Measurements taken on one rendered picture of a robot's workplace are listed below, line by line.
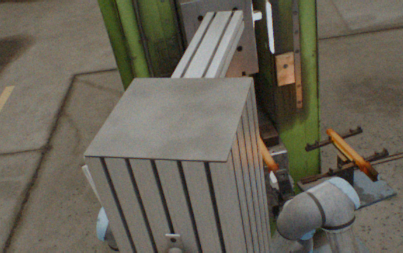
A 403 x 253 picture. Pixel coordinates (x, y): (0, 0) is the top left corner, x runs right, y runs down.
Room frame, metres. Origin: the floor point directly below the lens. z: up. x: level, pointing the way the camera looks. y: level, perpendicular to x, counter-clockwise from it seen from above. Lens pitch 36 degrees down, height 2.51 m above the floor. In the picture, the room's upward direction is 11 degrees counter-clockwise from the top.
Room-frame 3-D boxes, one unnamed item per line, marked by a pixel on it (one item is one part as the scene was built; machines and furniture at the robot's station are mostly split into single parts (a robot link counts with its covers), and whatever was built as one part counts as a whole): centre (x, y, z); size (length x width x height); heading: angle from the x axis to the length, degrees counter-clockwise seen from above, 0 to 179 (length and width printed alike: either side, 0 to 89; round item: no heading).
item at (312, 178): (1.95, -0.74, 0.69); 0.60 x 0.04 x 0.01; 96
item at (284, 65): (2.11, -0.43, 1.27); 0.09 x 0.02 x 0.17; 96
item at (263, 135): (2.02, -0.31, 0.95); 0.12 x 0.08 x 0.06; 6
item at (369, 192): (1.82, -0.65, 0.67); 0.40 x 0.30 x 0.02; 103
